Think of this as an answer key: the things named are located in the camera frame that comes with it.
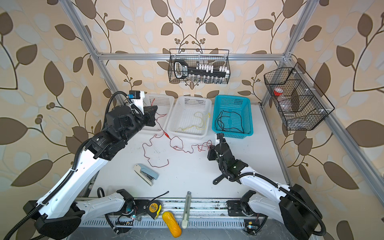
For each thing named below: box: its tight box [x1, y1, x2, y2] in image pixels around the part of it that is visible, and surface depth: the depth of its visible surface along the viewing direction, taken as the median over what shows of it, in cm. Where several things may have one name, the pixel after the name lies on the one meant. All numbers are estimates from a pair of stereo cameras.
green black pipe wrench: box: [212, 174, 225, 185], surface depth 84 cm
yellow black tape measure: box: [146, 190, 170, 220], surface depth 74 cm
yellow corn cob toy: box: [162, 211, 182, 238], surface depth 69 cm
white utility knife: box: [182, 191, 192, 229], surface depth 74 cm
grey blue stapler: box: [134, 163, 160, 187], surface depth 86 cm
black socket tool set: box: [174, 59, 230, 79], surface depth 84 cm
